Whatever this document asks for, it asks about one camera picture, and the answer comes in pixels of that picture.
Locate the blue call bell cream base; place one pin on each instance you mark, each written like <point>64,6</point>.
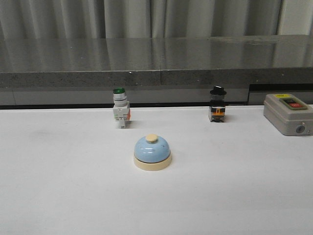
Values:
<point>152,153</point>

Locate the dark grey stone counter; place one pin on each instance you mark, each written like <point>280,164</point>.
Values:
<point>154,72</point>

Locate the grey curtain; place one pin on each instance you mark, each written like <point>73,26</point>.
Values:
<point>48,19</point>

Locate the green pushbutton switch white body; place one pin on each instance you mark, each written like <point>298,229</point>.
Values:
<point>121,108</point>

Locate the black selector switch orange body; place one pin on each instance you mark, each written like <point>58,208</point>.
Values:
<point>217,104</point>

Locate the grey switch box red button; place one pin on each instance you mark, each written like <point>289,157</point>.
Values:
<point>290,115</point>

